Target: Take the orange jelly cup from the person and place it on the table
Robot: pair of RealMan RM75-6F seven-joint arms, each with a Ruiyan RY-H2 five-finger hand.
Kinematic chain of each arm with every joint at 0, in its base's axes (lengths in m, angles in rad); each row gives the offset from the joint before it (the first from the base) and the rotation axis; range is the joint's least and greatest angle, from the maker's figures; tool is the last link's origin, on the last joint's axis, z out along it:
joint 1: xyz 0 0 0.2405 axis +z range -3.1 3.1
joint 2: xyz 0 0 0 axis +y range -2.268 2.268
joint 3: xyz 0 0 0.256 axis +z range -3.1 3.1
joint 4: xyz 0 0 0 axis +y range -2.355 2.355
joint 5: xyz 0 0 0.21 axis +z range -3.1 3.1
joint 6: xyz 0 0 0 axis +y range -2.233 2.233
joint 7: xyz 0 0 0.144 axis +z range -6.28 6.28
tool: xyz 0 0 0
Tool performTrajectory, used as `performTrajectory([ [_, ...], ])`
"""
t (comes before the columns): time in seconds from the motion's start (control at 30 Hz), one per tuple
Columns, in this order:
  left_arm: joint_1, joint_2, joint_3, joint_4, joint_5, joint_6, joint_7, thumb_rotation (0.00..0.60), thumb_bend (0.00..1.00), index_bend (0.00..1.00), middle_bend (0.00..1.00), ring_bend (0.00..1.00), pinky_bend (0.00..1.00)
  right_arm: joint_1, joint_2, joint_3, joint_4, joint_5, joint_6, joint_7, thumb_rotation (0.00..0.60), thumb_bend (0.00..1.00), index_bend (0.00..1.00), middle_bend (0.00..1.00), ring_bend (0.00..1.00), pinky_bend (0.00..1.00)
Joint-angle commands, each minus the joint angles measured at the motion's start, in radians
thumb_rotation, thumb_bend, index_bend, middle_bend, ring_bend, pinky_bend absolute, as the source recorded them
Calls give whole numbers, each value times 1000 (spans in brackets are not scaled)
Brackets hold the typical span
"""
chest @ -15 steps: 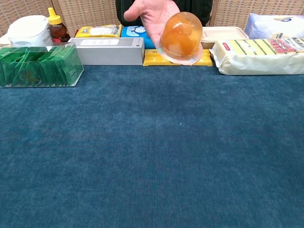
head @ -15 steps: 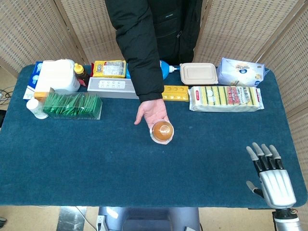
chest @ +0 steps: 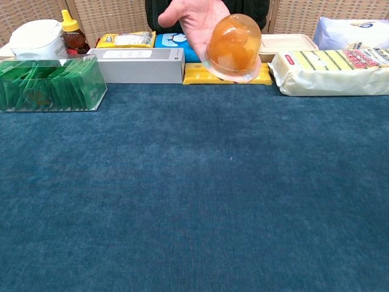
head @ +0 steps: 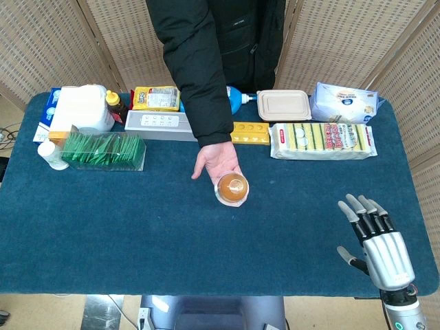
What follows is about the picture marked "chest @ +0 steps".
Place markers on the grey rectangular box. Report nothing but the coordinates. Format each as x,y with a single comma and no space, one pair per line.
139,67

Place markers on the blue carpet table cloth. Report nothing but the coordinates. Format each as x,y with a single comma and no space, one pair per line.
194,188

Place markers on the person's bare hand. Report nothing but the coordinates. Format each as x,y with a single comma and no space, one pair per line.
196,21

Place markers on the blue detergent bottle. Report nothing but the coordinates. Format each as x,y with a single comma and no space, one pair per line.
171,42

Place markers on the yellow snack bag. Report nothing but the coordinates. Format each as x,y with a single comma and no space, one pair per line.
127,40

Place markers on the orange jelly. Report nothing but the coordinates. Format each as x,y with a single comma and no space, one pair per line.
234,42

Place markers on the woven wicker folding screen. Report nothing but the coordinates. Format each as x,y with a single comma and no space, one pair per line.
106,15
298,15

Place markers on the person's black jacket torso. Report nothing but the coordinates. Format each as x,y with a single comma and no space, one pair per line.
255,12

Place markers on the honey bottle with yellow cap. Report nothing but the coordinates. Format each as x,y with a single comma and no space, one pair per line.
73,38

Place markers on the white and blue tissue pack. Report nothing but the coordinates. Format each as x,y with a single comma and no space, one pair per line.
343,35

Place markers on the beige lidded lunch box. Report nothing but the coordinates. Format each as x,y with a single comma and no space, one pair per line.
288,45

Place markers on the white plastic jug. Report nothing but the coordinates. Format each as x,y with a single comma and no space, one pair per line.
36,38

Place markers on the pack of yellow sponges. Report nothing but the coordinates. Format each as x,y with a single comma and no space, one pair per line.
328,73

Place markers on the clear box of green sachets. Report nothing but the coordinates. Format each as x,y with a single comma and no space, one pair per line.
51,85

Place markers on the yellow plastic tray with holes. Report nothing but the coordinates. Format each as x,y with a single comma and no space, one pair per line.
197,74

